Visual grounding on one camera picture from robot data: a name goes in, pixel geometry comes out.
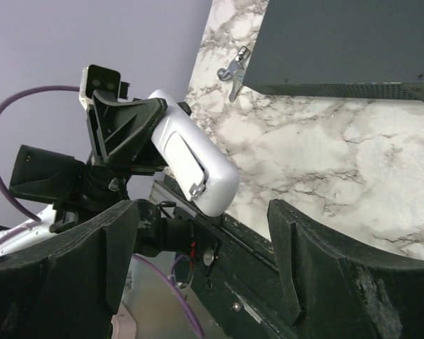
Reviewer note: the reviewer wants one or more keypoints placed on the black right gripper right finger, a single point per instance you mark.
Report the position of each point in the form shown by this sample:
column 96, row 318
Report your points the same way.
column 338, row 287

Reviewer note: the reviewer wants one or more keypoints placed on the silver metal bracket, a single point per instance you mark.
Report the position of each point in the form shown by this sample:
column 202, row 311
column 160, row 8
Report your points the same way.
column 235, row 72

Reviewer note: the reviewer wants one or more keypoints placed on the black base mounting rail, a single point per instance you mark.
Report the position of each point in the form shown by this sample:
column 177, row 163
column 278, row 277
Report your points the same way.
column 235, row 276

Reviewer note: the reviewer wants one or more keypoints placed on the white remote control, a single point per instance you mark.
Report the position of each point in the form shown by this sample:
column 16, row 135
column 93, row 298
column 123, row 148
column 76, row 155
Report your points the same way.
column 221, row 176

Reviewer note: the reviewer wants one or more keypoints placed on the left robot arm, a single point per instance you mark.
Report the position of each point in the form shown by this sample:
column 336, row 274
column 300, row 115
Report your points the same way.
column 74, row 191

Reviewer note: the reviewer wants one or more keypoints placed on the dark network switch box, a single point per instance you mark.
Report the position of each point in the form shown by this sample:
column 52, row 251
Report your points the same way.
column 357, row 49

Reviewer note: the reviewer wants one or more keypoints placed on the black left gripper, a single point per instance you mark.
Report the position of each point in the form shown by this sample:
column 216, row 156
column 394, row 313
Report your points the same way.
column 106, row 148

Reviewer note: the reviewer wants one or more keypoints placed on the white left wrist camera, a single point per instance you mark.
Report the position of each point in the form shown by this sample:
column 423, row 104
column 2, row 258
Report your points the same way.
column 96, row 77

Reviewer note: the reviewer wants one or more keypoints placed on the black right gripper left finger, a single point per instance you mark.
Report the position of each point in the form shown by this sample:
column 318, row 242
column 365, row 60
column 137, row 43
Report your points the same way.
column 71, row 285

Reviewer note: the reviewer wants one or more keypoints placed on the white battery compartment cover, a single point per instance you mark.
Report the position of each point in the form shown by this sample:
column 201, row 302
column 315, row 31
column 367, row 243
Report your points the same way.
column 184, row 166

